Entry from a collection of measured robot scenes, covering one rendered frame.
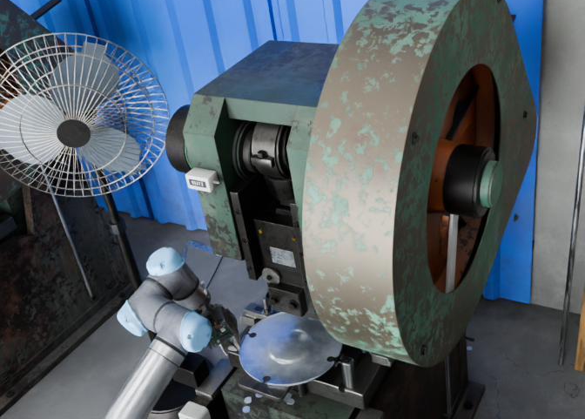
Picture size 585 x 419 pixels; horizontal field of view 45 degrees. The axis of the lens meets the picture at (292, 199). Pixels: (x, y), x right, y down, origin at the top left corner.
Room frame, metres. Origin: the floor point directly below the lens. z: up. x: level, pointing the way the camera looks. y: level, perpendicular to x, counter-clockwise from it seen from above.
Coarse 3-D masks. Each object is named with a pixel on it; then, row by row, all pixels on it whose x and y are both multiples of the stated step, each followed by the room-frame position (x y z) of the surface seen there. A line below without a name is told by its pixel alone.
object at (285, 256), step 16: (272, 208) 1.57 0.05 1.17; (288, 208) 1.53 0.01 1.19; (256, 224) 1.53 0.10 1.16; (272, 224) 1.50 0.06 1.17; (288, 224) 1.48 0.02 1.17; (272, 240) 1.50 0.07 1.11; (288, 240) 1.48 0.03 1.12; (272, 256) 1.51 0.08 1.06; (288, 256) 1.48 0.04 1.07; (272, 272) 1.50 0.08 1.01; (288, 272) 1.49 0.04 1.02; (272, 288) 1.48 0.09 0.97; (288, 288) 1.47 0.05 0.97; (304, 288) 1.46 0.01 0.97; (272, 304) 1.47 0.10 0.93; (288, 304) 1.46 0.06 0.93; (304, 304) 1.45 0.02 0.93
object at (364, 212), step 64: (384, 0) 1.34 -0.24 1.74; (448, 0) 1.27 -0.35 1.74; (384, 64) 1.16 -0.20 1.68; (448, 64) 1.21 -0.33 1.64; (512, 64) 1.57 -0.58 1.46; (320, 128) 1.13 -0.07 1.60; (384, 128) 1.07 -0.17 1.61; (512, 128) 1.58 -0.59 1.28; (320, 192) 1.07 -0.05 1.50; (384, 192) 1.01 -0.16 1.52; (512, 192) 1.59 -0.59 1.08; (320, 256) 1.04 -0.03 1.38; (384, 256) 0.97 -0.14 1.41; (320, 320) 1.07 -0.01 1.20; (384, 320) 0.98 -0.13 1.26; (448, 320) 1.17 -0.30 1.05
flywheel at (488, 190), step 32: (480, 64) 1.52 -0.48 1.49; (480, 96) 1.56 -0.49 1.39; (448, 128) 1.41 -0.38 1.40; (480, 128) 1.56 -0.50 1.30; (448, 160) 1.28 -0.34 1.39; (480, 160) 1.25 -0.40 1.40; (448, 192) 1.24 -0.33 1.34; (480, 192) 1.23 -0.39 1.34; (448, 224) 1.42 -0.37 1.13; (480, 224) 1.45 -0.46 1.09; (448, 256) 1.26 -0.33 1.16; (448, 288) 1.24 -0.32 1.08
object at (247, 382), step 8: (248, 376) 1.37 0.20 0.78; (240, 384) 1.35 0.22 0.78; (248, 384) 1.35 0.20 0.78; (256, 384) 1.34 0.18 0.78; (264, 384) 1.34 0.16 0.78; (304, 384) 1.40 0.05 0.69; (256, 392) 1.32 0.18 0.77; (264, 392) 1.31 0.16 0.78; (272, 392) 1.30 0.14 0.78; (280, 392) 1.30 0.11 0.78; (288, 392) 1.41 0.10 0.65; (296, 392) 1.39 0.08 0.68; (304, 392) 1.39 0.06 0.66; (280, 400) 1.28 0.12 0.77
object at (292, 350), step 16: (272, 320) 1.58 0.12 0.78; (288, 320) 1.57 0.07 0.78; (304, 320) 1.56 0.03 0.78; (256, 336) 1.52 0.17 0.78; (272, 336) 1.51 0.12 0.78; (288, 336) 1.49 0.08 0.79; (304, 336) 1.48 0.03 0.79; (320, 336) 1.48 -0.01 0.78; (240, 352) 1.47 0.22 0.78; (256, 352) 1.46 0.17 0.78; (272, 352) 1.44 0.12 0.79; (288, 352) 1.43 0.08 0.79; (304, 352) 1.42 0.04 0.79; (320, 352) 1.42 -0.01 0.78; (336, 352) 1.41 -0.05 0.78; (256, 368) 1.40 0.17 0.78; (272, 368) 1.38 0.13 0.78; (288, 368) 1.37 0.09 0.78; (304, 368) 1.37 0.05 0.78; (320, 368) 1.35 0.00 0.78; (272, 384) 1.32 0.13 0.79; (288, 384) 1.31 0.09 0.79
